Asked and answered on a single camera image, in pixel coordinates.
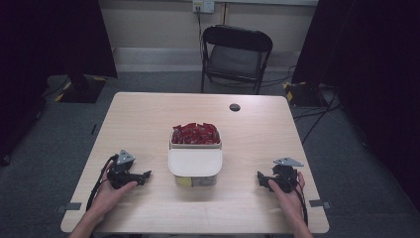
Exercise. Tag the grey packets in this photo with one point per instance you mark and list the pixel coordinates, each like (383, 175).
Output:
(204, 180)

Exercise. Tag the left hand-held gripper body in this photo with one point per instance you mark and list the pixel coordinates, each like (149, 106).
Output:
(120, 173)

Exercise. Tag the dark curtain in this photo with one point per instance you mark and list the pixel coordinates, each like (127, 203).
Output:
(373, 66)

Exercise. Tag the white box lid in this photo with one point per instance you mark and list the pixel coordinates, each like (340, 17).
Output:
(194, 162)

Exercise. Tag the pile of red packets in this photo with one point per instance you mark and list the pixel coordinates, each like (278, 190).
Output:
(195, 134)

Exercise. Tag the black folding chair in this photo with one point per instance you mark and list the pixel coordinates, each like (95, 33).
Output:
(235, 59)

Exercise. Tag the person's right hand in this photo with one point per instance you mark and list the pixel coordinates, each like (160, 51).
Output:
(290, 201)

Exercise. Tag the clear plastic storage box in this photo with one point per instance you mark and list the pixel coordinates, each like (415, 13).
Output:
(195, 181)

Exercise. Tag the grey tape strip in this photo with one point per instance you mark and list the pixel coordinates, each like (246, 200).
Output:
(71, 207)
(319, 203)

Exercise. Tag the person's left hand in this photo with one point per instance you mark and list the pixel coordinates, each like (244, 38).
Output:
(107, 198)

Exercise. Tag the white wall socket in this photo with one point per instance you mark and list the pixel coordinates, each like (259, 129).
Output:
(203, 6)

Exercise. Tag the yellow packets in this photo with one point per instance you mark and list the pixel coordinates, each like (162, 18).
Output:
(183, 181)

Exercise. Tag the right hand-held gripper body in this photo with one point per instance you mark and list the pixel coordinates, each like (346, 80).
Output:
(284, 177)

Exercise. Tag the black stand base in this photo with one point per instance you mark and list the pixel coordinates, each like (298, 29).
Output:
(302, 94)
(82, 89)

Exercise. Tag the small dark floor strip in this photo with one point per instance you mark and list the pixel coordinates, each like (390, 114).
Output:
(94, 129)

